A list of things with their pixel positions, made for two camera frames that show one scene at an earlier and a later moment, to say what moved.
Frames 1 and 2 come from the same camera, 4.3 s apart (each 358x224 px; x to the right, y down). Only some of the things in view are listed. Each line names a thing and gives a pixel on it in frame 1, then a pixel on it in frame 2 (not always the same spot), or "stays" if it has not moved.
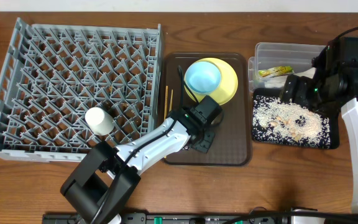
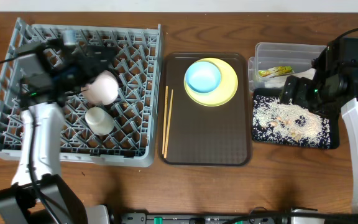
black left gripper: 209,139 to 92,65
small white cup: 100,122 stays
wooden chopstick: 166,102 stays
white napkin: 278,81 stays
